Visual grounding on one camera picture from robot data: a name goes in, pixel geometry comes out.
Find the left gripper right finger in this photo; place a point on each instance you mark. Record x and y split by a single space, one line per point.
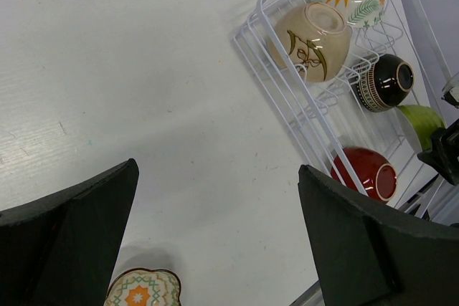
367 253

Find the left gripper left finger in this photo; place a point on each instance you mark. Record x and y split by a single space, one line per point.
61 249

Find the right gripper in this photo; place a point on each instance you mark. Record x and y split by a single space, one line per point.
443 153

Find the white square bowl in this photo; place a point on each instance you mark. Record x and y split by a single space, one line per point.
418 122

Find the red bowl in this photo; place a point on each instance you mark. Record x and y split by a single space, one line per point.
374 171

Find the brown rimmed beige bowl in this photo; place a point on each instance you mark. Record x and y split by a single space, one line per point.
385 84

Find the flower shaped patterned dish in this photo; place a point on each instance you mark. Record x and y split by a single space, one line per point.
141 287

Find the beige bowl with flower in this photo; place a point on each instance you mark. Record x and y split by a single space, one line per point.
316 38

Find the aluminium frame rail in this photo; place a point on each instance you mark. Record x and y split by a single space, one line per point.
423 26

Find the white wire dish rack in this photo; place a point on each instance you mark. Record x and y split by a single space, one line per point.
324 117

